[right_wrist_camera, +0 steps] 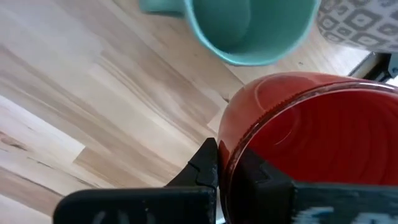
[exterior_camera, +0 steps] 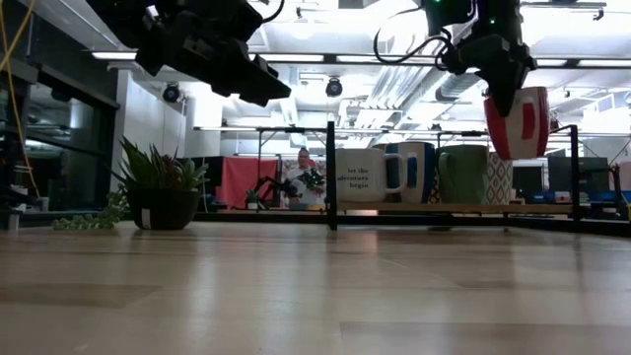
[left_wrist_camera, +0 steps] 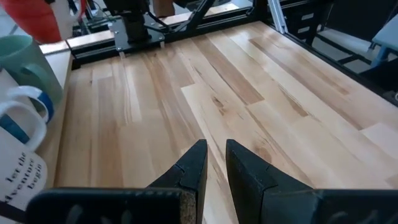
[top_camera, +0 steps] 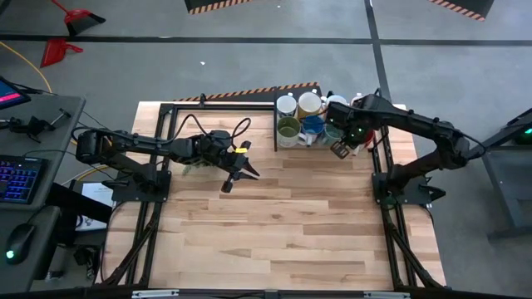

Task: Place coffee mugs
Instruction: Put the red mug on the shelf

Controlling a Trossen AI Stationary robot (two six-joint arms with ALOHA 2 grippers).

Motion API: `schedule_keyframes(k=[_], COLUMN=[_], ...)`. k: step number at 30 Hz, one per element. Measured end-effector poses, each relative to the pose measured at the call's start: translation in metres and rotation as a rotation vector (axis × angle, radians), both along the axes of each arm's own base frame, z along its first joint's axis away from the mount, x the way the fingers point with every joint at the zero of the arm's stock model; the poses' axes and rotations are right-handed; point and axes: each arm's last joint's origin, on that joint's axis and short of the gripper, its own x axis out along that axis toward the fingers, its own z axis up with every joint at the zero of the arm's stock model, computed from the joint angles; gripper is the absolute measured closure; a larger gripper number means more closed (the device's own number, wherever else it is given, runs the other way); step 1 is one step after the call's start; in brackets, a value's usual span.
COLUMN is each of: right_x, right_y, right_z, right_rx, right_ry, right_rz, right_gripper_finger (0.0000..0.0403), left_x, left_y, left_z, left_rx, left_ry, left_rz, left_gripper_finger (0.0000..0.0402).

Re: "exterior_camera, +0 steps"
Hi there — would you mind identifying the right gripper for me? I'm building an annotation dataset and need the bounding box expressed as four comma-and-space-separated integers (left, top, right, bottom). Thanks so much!
441, 33, 537, 118

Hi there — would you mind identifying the dark background monitor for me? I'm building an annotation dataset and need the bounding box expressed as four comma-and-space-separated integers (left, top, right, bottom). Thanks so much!
547, 156, 610, 194
512, 166, 544, 197

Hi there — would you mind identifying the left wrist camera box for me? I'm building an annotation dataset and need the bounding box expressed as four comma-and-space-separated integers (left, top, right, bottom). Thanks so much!
165, 10, 251, 80

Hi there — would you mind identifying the blue and white mug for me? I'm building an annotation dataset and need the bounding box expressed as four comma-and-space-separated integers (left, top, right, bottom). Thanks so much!
386, 141, 438, 205

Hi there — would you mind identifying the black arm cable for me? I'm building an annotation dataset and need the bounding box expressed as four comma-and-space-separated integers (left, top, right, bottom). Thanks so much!
372, 5, 456, 71
259, 0, 287, 25

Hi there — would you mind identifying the black background table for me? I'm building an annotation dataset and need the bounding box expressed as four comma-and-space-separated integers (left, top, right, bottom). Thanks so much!
193, 124, 489, 159

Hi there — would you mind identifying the red cloth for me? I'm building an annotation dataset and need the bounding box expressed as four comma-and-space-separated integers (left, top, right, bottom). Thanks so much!
216, 155, 280, 211

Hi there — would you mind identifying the black aluminium frame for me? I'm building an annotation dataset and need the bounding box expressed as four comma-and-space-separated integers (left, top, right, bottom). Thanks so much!
194, 120, 631, 238

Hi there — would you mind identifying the overhead light bar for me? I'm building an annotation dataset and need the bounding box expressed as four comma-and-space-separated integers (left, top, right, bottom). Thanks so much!
91, 50, 631, 70

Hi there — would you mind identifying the green mug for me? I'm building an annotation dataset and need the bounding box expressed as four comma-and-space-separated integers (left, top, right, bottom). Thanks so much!
435, 143, 490, 205

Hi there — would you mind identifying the yellow cable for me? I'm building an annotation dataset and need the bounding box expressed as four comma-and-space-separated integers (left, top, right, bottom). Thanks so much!
0, 0, 43, 199

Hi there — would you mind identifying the red and white mug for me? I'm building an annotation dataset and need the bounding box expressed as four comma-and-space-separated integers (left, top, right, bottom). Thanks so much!
482, 86, 551, 161

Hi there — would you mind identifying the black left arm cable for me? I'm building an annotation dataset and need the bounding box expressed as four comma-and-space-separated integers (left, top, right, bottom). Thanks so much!
259, 0, 287, 25

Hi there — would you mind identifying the small background potted plant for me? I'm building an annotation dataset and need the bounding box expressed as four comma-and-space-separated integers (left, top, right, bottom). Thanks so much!
245, 187, 263, 212

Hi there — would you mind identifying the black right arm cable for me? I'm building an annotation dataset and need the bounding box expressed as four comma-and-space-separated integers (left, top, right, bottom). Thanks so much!
372, 5, 456, 71

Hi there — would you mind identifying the floral patterned cloth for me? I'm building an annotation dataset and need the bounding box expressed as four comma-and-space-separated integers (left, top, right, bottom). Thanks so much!
279, 157, 327, 174

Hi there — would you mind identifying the ceiling air vent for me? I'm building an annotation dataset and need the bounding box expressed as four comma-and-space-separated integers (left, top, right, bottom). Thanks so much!
435, 72, 489, 103

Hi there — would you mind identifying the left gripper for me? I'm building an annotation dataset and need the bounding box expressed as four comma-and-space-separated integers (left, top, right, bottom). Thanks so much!
86, 0, 293, 108

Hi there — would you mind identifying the grey white ikat mug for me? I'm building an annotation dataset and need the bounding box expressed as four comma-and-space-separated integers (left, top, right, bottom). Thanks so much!
486, 151, 515, 206

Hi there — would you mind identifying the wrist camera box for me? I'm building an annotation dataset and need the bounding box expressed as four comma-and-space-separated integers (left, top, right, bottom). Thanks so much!
422, 0, 477, 36
165, 10, 251, 80

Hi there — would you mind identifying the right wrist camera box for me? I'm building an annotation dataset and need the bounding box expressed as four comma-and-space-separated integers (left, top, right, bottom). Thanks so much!
422, 0, 477, 36

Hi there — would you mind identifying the person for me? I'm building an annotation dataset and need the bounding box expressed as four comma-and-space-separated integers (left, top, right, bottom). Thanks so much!
281, 146, 327, 208

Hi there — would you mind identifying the white mug with black lettering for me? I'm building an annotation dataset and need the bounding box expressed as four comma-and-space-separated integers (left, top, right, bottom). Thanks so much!
335, 147, 408, 204

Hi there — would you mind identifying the potted succulent plant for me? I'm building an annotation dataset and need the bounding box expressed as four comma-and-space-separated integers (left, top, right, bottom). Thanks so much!
51, 136, 211, 232

